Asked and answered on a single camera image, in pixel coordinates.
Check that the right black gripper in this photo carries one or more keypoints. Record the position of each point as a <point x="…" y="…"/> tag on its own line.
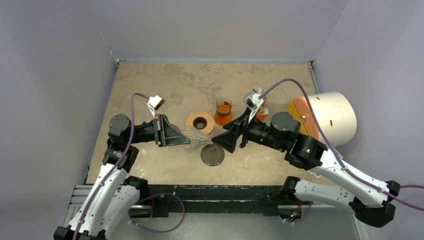
<point x="244" y="133"/>

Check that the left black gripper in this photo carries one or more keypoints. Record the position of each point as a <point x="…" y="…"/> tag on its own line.
<point x="165" y="134"/>

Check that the wooden ring dripper stand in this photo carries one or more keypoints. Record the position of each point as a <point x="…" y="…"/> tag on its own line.
<point x="201" y="120"/>

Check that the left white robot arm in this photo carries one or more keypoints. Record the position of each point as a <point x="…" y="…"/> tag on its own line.
<point x="117" y="162"/>

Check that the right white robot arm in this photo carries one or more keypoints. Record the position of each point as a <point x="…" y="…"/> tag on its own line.
<point x="354" y="191"/>

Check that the orange filter paper box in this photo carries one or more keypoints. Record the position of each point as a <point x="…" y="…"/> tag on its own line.
<point x="263" y="111"/>

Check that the brown wooden round coaster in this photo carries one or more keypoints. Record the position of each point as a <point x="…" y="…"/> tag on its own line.
<point x="176" y="127"/>

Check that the amber glass carafe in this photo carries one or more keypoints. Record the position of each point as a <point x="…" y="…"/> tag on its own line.
<point x="223" y="112"/>

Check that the dark ribbed glass cone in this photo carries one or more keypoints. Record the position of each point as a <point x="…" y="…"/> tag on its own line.
<point x="212" y="155"/>

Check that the white cylinder drum orange lid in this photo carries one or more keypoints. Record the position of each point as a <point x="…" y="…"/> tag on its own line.
<point x="334" y="115"/>

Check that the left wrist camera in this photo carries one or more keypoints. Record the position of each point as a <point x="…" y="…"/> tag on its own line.
<point x="154" y="103"/>

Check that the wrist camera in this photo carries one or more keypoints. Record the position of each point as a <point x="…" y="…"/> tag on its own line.
<point x="253" y="101"/>
<point x="154" y="103"/>

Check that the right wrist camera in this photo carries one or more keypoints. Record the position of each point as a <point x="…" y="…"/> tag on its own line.
<point x="253" y="101"/>

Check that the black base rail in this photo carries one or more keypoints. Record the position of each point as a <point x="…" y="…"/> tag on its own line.
<point x="267" y="200"/>

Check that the aluminium frame rail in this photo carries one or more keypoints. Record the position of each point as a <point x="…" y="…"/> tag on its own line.
<point x="127" y="195"/>

